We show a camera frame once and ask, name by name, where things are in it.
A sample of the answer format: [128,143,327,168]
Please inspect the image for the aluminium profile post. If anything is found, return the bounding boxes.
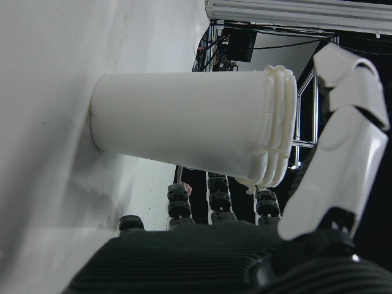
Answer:
[204,0,392,36]

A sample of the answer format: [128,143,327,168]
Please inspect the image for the white ragged-rim plastic cup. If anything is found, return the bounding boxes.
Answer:
[88,64,299,195]

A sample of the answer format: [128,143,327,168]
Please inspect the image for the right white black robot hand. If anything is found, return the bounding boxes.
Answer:
[61,42,392,294]

